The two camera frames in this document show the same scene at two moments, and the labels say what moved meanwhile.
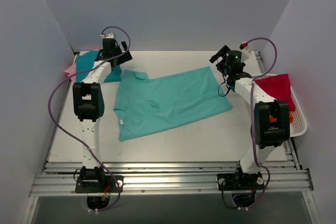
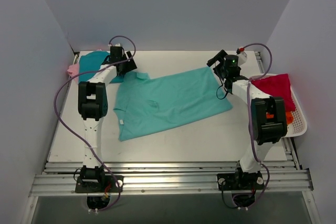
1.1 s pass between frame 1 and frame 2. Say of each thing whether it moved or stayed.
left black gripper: moved
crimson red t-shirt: stayed
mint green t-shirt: stayed
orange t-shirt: stayed
